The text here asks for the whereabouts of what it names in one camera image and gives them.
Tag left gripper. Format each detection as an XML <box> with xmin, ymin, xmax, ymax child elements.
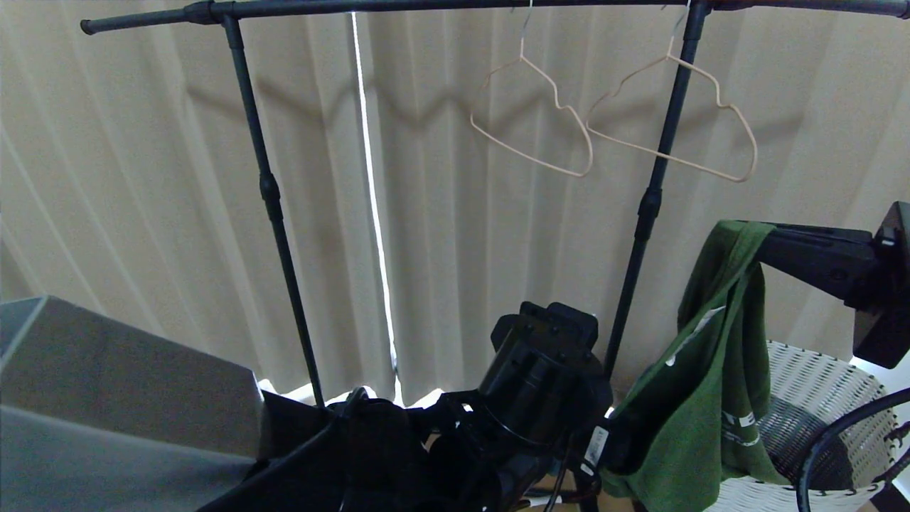
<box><xmin>569</xmin><ymin>416</ymin><xmax>642</xmax><ymax>491</ymax></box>

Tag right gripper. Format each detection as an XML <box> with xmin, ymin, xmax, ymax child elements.
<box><xmin>853</xmin><ymin>201</ymin><xmax>910</xmax><ymax>370</ymax></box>

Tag green long-sleeved shirt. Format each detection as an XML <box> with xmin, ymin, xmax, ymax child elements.
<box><xmin>601</xmin><ymin>220</ymin><xmax>790</xmax><ymax>512</ymax></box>

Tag pink clothes hanger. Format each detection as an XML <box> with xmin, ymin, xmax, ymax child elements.
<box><xmin>469</xmin><ymin>0</ymin><xmax>594</xmax><ymax>178</ymax></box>
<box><xmin>584</xmin><ymin>0</ymin><xmax>759</xmax><ymax>183</ymax></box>

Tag white laundry basket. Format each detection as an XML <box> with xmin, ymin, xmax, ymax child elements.
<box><xmin>704</xmin><ymin>340</ymin><xmax>900</xmax><ymax>512</ymax></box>

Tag black clothes rack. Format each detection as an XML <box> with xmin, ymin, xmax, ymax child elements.
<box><xmin>80</xmin><ymin>0</ymin><xmax>910</xmax><ymax>410</ymax></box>

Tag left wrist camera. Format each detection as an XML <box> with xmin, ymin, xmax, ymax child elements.
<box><xmin>518</xmin><ymin>302</ymin><xmax>599</xmax><ymax>349</ymax></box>

